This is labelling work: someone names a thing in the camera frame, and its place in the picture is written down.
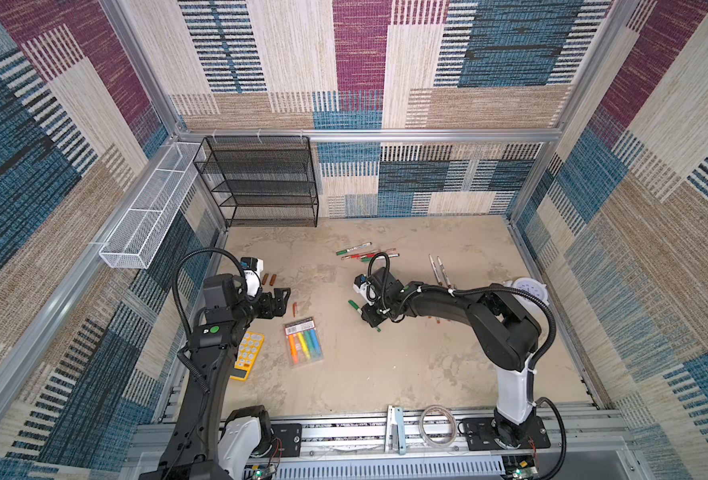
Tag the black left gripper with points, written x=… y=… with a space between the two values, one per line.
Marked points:
x=277 y=302

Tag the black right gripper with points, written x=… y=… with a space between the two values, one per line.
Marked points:
x=372 y=319

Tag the brown capped white marker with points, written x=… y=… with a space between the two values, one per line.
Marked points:
x=443 y=272

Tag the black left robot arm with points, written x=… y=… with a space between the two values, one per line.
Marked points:
x=204 y=444

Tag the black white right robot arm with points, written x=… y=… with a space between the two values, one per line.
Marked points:
x=514 y=327

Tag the red gel pen upper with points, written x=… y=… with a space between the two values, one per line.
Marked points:
x=367 y=255

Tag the highlighter pack in clear case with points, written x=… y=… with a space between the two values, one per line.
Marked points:
x=302 y=342

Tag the yellow calculator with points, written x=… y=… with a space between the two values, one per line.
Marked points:
x=247 y=355

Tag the green marker top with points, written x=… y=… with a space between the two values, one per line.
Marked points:
x=352 y=249

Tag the white alarm clock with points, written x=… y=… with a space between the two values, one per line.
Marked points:
x=532 y=286

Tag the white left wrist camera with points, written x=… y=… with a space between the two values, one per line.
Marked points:
x=253 y=273

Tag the black wire mesh shelf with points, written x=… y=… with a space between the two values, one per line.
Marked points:
x=261 y=181

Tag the metal bracket on rail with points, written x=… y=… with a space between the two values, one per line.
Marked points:
x=395 y=434

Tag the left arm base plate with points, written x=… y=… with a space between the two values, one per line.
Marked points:
x=286 y=441

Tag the white wire mesh basket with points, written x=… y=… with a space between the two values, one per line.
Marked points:
x=136 y=239

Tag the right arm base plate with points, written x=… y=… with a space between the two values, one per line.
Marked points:
x=494 y=433

